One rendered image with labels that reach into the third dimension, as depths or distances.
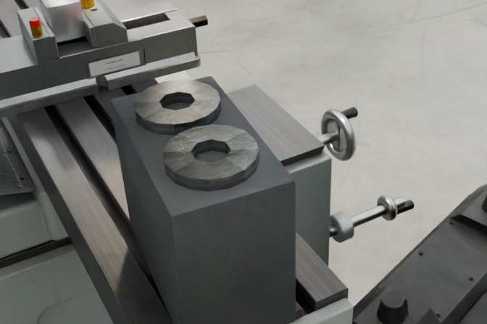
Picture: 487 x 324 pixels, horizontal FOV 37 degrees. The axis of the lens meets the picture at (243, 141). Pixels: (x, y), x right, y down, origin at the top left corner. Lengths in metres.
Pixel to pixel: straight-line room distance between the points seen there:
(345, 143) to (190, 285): 0.93
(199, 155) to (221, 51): 2.65
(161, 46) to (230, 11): 2.52
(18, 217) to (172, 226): 0.57
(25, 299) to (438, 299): 0.69
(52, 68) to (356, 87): 2.01
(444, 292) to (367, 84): 1.84
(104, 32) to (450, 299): 0.72
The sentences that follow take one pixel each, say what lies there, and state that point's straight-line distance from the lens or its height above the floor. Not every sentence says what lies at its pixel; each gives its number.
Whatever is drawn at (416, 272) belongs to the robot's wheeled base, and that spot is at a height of 0.59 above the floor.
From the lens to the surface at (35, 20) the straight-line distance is 1.15.
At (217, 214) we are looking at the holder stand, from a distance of 0.65.
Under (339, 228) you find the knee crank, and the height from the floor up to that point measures 0.53.
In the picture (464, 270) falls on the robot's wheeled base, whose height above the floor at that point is 0.59.
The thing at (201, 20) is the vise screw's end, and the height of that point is 0.98.
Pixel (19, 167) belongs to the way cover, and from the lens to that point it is 1.20.
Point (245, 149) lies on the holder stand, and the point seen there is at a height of 1.13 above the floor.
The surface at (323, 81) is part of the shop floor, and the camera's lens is 3.07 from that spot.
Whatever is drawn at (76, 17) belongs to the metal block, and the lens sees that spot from 1.19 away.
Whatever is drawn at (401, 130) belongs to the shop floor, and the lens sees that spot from 2.78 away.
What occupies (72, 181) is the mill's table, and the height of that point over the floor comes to 0.93.
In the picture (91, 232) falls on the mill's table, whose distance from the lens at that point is 0.92.
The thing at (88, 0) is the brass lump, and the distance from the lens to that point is 1.23.
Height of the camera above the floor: 1.52
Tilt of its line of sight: 34 degrees down
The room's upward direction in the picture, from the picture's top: 3 degrees counter-clockwise
